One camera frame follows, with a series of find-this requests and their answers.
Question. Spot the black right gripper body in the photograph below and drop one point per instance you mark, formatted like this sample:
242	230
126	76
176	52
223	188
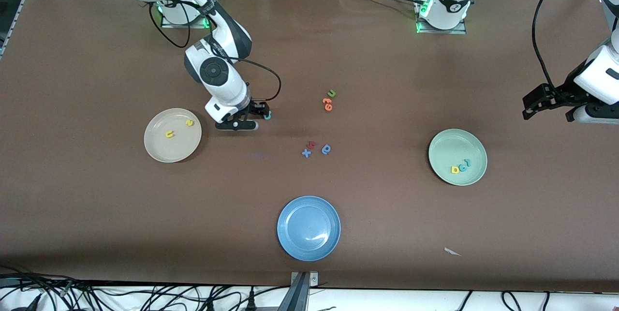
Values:
256	108

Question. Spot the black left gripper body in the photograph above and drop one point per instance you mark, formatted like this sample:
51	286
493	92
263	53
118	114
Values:
567	93

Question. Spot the blue letter x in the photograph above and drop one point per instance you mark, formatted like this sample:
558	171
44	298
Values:
306	153

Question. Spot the blue letter a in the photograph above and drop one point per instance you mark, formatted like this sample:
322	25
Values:
323	149

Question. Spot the pale green plate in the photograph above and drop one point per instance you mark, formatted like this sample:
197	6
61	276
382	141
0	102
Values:
449	149

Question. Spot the beige brown plate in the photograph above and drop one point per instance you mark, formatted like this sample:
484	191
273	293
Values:
164	151

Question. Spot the blue plate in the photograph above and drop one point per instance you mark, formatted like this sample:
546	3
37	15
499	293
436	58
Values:
309	229

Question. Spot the white paper scrap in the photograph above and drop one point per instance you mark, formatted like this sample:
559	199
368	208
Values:
451	251

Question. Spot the brown table mat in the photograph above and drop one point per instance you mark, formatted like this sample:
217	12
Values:
96	214

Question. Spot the black power plug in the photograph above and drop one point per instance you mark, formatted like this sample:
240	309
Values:
250	303

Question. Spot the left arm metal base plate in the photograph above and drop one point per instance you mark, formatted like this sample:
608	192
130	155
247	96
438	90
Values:
435	31

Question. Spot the metal table bracket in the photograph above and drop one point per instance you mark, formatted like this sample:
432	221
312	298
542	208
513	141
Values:
300	296

